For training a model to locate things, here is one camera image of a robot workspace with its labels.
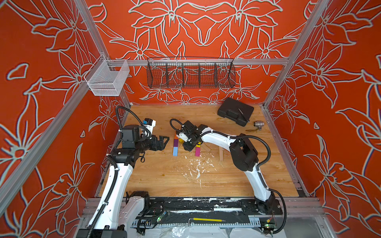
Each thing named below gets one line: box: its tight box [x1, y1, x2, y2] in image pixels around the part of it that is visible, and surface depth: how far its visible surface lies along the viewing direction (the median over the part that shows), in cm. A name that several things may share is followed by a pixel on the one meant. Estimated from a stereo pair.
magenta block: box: [194, 146, 201, 158], surface depth 95 cm
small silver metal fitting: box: [253, 120, 265, 131], surface depth 106 cm
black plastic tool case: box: [217, 97, 254, 127], surface depth 110 cm
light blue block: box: [172, 146, 179, 157], surface depth 94 cm
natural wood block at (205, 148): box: [201, 142, 212, 153], surface depth 96 cm
